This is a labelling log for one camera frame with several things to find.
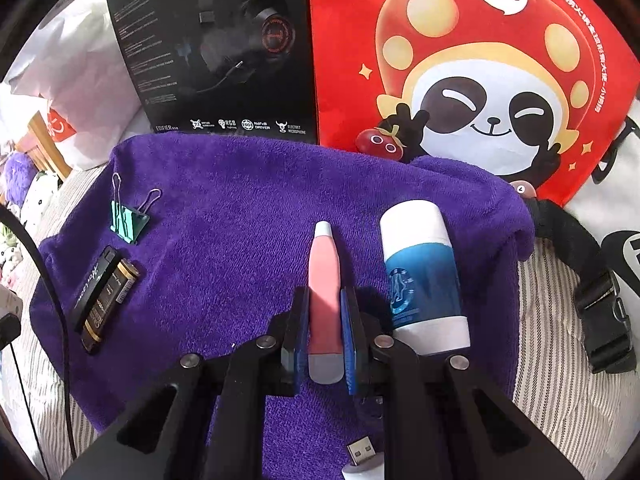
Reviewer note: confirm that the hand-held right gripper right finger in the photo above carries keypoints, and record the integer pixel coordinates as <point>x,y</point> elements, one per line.
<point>350,330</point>

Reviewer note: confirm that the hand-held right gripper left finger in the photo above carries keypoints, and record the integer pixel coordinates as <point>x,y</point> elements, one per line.
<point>292,330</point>

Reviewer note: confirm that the pink tube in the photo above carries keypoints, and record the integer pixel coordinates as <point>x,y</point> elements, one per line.
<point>325,300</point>

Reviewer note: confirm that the blue and white bottle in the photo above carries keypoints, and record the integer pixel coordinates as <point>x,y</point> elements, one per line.
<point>425,280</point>

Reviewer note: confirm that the purple towel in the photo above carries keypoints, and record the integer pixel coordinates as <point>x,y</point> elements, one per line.
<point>225,240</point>

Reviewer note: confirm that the white usb stick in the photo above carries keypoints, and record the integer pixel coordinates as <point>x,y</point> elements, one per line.
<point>362,462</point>

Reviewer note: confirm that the black and gold battery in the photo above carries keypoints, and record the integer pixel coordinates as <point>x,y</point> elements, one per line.
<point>112,305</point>

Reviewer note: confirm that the green binder clip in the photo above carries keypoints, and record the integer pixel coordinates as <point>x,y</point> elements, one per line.
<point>125,225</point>

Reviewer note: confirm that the black flash drive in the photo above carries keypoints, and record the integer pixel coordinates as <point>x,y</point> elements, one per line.
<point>92,290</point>

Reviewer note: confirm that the red panda print bag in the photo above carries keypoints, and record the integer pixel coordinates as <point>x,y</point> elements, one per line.
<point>350,35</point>

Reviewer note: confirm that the black headphone box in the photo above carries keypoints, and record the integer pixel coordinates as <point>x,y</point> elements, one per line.
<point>165,60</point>

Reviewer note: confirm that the white sling bag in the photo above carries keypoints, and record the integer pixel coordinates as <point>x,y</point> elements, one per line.
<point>615,185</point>

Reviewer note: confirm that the wooden furniture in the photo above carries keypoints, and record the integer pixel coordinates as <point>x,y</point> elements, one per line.
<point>47,140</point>

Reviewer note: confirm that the purple plush toy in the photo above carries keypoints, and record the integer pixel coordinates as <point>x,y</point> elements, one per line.
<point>20,175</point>

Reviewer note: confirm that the white shopping bag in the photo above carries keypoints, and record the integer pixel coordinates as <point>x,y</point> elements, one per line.
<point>75,70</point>

